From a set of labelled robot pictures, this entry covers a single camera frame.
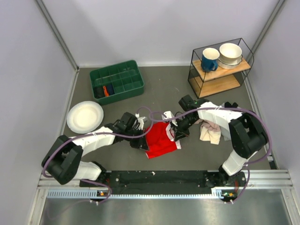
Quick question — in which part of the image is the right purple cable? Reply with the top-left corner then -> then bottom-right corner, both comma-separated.
150,106 -> 272,204

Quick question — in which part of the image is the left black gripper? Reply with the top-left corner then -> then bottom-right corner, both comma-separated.
124,127 -> 149,151

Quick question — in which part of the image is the grey garment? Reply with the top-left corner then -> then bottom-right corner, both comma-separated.
220,127 -> 231,141

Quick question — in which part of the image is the cream bowl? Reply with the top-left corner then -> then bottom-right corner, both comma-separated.
219,43 -> 242,65

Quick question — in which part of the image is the orange item in tray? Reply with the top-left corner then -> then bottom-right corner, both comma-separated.
103,86 -> 109,97

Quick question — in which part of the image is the pink beige garment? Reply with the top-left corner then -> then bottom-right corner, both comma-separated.
195,119 -> 221,145

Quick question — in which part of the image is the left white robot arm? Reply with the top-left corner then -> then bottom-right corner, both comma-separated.
41,112 -> 149,186

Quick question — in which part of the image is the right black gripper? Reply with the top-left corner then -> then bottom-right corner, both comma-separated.
170,113 -> 199,141

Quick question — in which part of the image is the blue item in tray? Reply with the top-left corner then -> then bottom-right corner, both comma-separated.
106,84 -> 115,96

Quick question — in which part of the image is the black item in tray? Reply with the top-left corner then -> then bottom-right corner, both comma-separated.
93,86 -> 105,99

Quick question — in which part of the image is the black garment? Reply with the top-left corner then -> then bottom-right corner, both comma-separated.
221,102 -> 239,108

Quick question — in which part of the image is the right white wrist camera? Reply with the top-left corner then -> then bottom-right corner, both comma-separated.
162,111 -> 177,125

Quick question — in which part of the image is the white plate under bowl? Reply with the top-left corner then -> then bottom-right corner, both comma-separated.
217,58 -> 242,69

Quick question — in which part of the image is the black wire wooden shelf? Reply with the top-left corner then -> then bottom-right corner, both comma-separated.
188,38 -> 254,98

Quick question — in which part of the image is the red underwear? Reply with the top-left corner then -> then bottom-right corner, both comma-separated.
146,122 -> 181,159

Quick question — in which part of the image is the white paper plate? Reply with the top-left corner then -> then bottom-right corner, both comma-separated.
67,101 -> 104,134

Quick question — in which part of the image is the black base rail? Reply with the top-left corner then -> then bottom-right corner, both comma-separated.
79,170 -> 247,195

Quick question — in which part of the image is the green compartment tray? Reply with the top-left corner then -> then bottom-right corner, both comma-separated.
90,60 -> 144,105

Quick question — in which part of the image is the blue mug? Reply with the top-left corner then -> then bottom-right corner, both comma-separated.
201,48 -> 220,72

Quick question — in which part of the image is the aluminium frame rail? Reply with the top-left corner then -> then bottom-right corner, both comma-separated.
37,170 -> 293,202

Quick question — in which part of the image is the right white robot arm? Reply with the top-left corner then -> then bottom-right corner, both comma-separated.
162,95 -> 269,187

